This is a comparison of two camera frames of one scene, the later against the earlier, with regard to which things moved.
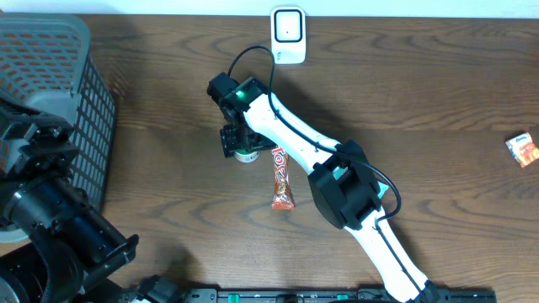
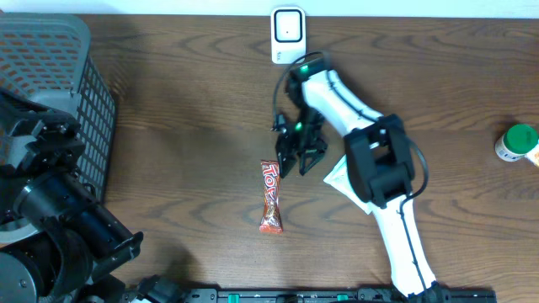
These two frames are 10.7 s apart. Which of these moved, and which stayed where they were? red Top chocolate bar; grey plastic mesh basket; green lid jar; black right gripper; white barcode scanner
Moved: black right gripper; red Top chocolate bar; green lid jar
Stayed: grey plastic mesh basket; white barcode scanner
